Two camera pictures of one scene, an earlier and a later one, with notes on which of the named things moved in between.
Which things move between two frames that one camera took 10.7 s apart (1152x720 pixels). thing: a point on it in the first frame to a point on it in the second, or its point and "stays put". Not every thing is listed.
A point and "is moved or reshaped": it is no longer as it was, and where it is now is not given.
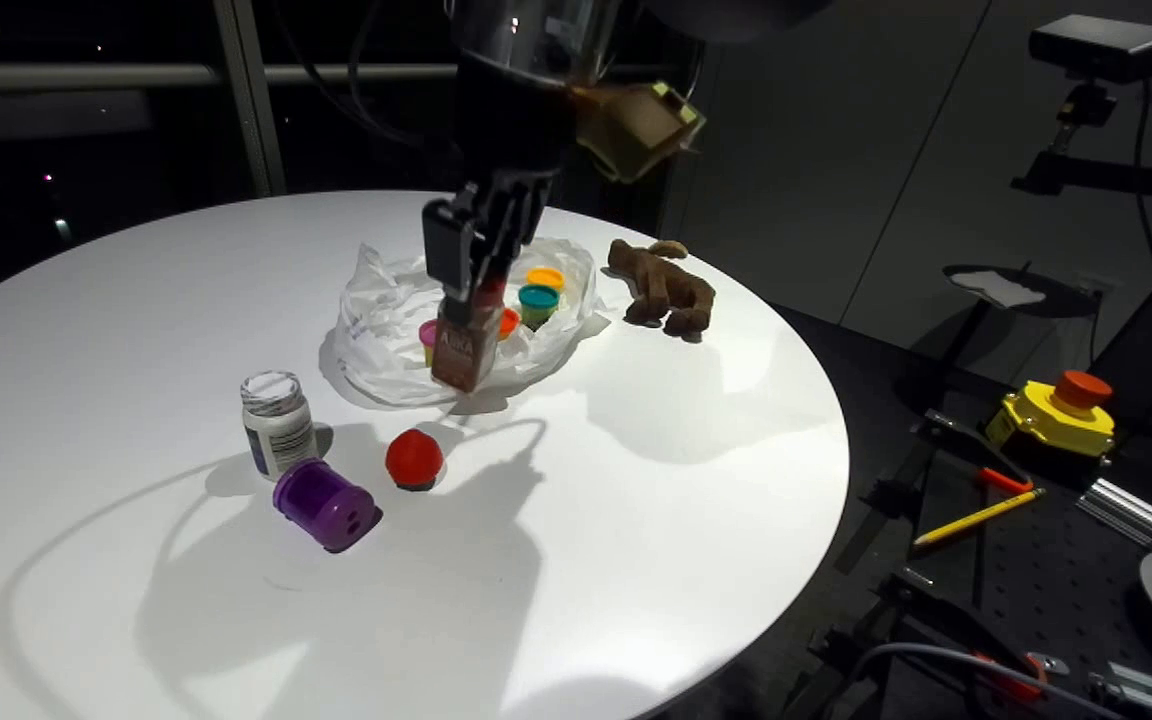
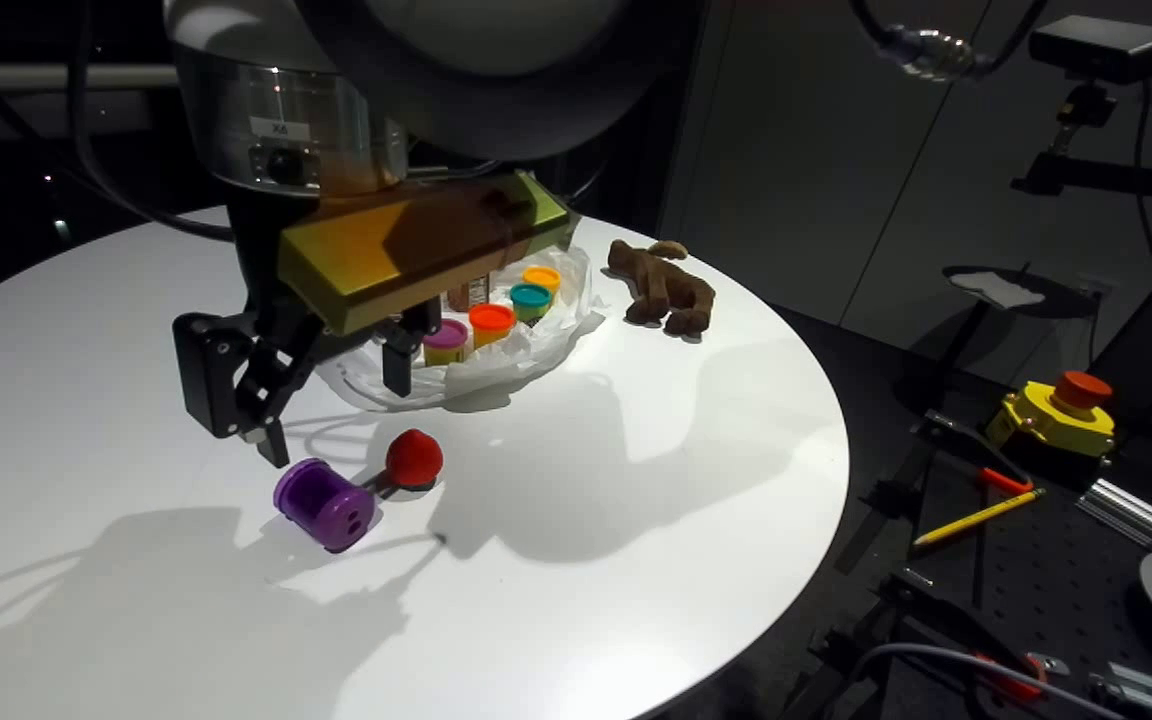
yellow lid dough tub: x=545 y=274 stays put
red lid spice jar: x=463 y=344 is moved or reshaped
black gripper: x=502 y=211 to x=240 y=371
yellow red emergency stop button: x=1069 y=415 stays put
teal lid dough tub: x=538 y=304 stays put
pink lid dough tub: x=431 y=342 stays put
